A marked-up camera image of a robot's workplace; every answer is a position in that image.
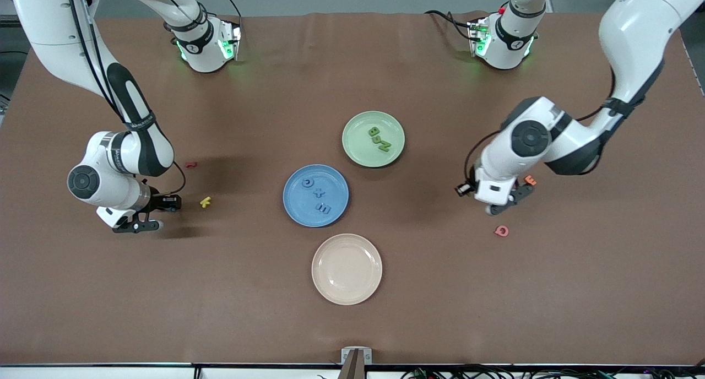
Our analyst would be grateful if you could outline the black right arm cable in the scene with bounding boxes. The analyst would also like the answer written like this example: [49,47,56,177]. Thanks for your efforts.
[66,0,187,195]

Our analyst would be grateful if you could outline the brown table cover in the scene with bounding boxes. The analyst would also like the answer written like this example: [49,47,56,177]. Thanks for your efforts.
[0,11,705,366]

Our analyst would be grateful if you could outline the blue plate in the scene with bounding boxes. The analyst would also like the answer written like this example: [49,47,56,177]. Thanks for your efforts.
[283,164,349,228]

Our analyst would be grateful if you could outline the beige plate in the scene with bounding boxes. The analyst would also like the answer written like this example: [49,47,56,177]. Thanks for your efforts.
[312,234,383,306]

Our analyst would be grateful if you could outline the green plate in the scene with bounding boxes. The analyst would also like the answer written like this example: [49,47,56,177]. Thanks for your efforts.
[342,111,405,168]

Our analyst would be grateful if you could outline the black cable bundle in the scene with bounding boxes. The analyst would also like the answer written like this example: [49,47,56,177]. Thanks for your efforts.
[401,362,705,379]

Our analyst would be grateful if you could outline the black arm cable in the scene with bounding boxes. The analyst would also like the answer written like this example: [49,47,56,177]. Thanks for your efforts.
[66,0,187,195]
[464,65,620,186]

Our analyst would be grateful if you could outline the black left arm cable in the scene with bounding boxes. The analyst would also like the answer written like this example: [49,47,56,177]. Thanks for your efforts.
[464,65,620,186]

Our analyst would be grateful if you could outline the black left base cables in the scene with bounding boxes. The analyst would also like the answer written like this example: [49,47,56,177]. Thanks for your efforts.
[424,9,475,41]

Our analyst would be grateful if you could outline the black right base cable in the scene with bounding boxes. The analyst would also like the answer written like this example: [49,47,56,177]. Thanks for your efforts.
[214,0,243,21]

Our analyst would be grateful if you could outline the grey metal mount bracket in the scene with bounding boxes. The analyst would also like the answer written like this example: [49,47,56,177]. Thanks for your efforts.
[337,346,373,379]

